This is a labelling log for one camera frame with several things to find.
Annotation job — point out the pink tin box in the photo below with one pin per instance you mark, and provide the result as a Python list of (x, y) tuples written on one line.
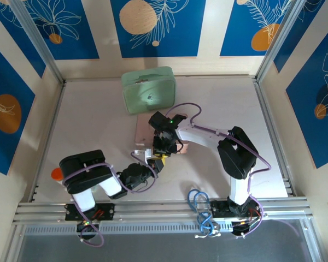
[(143, 131)]

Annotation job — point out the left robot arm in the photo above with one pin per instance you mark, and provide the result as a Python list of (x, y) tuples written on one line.
[(84, 172)]

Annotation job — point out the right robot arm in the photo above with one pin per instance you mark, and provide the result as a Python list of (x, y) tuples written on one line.
[(199, 136)]

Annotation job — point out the mint green tin case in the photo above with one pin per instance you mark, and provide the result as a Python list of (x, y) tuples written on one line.
[(147, 92)]

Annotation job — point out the aluminium front frame rail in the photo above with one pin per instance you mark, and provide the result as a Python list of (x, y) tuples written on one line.
[(158, 210)]

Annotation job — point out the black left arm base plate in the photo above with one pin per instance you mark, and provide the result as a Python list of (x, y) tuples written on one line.
[(106, 211)]

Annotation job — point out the aluminium back table rail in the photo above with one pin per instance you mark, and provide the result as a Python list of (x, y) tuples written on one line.
[(207, 78)]

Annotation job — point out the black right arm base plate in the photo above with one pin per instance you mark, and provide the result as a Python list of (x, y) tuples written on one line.
[(218, 208)]

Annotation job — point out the aluminium side table rail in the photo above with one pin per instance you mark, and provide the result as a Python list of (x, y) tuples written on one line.
[(273, 142), (47, 142)]

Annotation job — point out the aluminium frame post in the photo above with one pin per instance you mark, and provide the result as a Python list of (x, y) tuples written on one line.
[(284, 38), (38, 41)]

